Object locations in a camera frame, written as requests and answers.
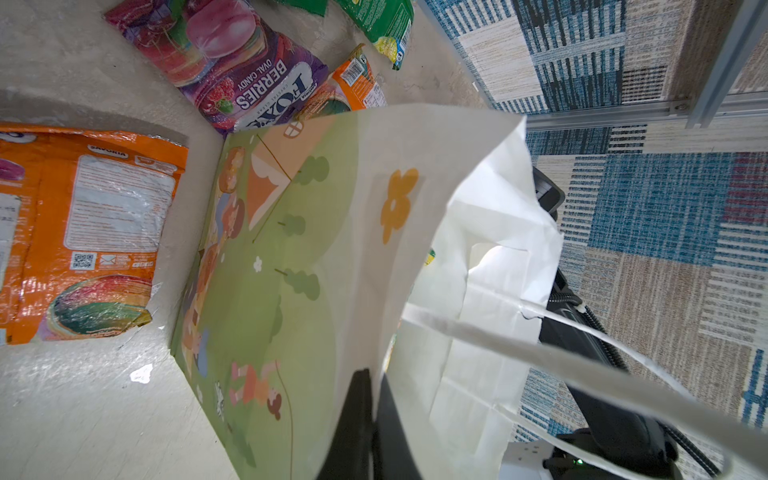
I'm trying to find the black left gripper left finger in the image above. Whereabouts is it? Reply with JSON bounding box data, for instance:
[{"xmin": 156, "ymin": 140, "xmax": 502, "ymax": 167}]
[{"xmin": 317, "ymin": 369, "xmax": 373, "ymax": 480}]

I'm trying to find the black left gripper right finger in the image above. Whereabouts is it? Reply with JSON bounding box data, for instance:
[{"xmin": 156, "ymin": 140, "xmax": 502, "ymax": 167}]
[{"xmin": 373, "ymin": 376, "xmax": 422, "ymax": 480}]

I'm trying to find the white paper bag with print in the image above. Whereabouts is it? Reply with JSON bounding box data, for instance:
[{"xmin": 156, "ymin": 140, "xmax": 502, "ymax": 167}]
[{"xmin": 174, "ymin": 104, "xmax": 767, "ymax": 479}]

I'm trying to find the small orange snack bag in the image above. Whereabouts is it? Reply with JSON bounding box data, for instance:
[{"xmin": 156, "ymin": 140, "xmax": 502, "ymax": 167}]
[{"xmin": 294, "ymin": 44, "xmax": 387, "ymax": 121}]

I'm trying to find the green snack bag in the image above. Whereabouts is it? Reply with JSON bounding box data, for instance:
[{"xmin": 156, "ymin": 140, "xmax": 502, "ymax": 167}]
[
  {"xmin": 277, "ymin": 0, "xmax": 328, "ymax": 17},
  {"xmin": 336, "ymin": 0, "xmax": 414, "ymax": 71}
]

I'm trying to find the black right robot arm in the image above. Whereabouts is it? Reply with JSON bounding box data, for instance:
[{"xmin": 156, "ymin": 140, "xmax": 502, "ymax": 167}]
[{"xmin": 533, "ymin": 167, "xmax": 721, "ymax": 479}]

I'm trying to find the purple berries candy bag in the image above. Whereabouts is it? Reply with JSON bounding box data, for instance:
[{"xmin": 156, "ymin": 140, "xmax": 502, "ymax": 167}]
[{"xmin": 104, "ymin": 0, "xmax": 329, "ymax": 135}]

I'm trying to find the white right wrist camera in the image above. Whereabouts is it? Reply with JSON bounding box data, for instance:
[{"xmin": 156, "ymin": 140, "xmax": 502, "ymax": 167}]
[{"xmin": 498, "ymin": 440, "xmax": 558, "ymax": 480}]

